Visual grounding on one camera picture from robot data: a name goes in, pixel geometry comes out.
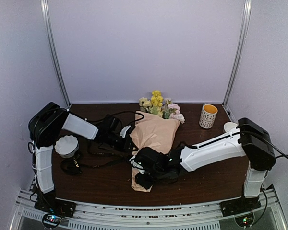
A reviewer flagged left aluminium frame post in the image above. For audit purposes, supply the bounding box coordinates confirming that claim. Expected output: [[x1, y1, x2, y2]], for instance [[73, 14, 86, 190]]
[[40, 0, 71, 107]]

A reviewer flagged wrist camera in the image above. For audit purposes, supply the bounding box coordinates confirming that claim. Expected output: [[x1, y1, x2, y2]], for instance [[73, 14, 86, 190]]
[[129, 155, 145, 174], [120, 125, 135, 138]]

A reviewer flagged right aluminium frame post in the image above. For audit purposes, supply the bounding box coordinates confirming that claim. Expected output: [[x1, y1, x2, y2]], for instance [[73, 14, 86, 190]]
[[222, 0, 252, 108]]

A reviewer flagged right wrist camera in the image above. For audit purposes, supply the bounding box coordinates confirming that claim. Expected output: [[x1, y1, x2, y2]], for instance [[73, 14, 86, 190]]
[[129, 155, 145, 174]]

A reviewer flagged aluminium frame post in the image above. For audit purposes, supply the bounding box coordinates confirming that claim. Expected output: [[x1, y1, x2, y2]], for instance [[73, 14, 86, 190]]
[[40, 0, 71, 107], [222, 0, 252, 108]]

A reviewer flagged small white patterned bowl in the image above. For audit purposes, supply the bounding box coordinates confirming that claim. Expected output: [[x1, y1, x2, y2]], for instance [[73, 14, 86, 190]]
[[223, 122, 238, 133]]

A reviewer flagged bright yellow fake flower stem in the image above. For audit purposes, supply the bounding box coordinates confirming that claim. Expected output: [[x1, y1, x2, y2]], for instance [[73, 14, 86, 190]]
[[150, 90, 164, 117]]

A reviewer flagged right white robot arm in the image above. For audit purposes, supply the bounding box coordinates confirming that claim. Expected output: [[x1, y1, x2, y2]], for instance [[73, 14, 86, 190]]
[[130, 118, 276, 212]]

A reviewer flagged pale yellow fake flower stem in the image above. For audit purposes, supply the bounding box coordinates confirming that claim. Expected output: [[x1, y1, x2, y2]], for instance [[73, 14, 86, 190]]
[[139, 97, 152, 113]]

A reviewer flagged pink and green wrapping paper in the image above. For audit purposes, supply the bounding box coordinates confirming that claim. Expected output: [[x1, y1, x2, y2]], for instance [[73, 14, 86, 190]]
[[130, 112, 180, 192]]

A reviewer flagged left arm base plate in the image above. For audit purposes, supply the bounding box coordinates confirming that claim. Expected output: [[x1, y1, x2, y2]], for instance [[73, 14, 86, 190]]
[[34, 199, 76, 218]]

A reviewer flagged white scalloped bowl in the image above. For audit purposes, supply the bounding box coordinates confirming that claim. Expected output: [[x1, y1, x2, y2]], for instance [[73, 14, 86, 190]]
[[54, 135, 79, 158]]

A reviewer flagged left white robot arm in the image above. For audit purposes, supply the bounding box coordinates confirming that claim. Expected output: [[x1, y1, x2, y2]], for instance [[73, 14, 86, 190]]
[[28, 102, 138, 194]]

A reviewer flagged front aluminium rail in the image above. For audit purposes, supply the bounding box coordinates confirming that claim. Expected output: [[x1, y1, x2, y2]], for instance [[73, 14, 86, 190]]
[[8, 188, 288, 230]]

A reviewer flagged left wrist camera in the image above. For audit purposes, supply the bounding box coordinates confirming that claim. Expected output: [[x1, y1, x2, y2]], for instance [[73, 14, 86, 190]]
[[120, 125, 135, 138]]

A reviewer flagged black ribbon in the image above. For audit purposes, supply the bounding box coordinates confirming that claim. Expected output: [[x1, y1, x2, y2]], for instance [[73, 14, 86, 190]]
[[60, 141, 133, 176]]

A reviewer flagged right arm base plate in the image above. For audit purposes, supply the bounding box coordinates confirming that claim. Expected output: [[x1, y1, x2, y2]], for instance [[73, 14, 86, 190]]
[[220, 199, 261, 217]]

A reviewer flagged patterned mug with yellow inside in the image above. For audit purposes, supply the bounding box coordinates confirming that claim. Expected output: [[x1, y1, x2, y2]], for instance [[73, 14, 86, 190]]
[[199, 103, 218, 129]]

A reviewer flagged pink fake flower stem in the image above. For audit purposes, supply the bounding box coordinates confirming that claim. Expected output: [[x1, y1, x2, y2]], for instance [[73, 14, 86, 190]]
[[162, 98, 185, 124]]

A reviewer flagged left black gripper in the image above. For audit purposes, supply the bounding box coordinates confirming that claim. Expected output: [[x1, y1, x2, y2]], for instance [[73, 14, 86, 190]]
[[106, 131, 138, 152]]

